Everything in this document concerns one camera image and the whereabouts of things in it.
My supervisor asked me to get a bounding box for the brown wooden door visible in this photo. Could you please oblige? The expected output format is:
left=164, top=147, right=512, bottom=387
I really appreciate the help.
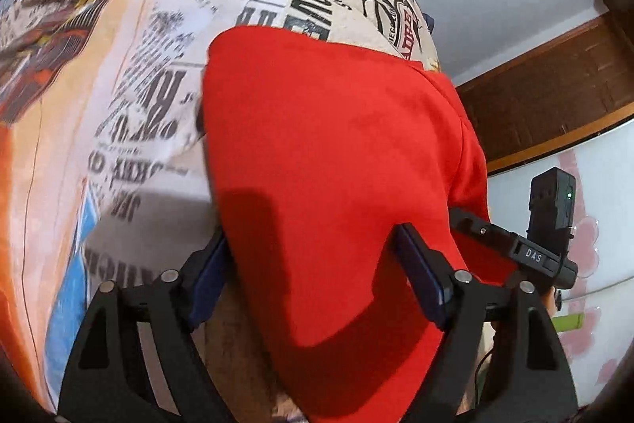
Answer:
left=453, top=0, right=634, bottom=177

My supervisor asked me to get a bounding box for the red garment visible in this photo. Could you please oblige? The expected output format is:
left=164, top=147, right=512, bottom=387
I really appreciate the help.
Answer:
left=202, top=27, right=520, bottom=423

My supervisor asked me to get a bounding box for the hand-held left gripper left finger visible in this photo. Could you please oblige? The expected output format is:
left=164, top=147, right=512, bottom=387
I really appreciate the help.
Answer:
left=56, top=227, right=233, bottom=423

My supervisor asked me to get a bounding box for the newspaper print bed blanket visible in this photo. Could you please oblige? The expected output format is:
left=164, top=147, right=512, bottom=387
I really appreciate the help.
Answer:
left=0, top=0, right=443, bottom=423

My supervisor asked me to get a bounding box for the green cylindrical object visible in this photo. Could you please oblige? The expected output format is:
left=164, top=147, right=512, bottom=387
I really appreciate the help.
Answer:
left=551, top=311, right=586, bottom=333

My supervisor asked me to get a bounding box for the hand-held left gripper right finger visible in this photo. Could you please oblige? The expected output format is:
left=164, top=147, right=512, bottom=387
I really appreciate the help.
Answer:
left=393, top=222, right=580, bottom=423

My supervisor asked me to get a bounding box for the black cable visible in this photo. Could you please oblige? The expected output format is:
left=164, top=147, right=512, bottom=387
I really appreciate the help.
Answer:
left=474, top=346, right=495, bottom=406

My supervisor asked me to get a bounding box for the pink wall decoration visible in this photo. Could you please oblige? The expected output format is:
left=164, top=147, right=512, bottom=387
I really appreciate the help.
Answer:
left=565, top=145, right=634, bottom=396

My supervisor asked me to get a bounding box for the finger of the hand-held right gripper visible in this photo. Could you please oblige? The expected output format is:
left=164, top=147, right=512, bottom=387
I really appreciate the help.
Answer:
left=448, top=206, right=520, bottom=255

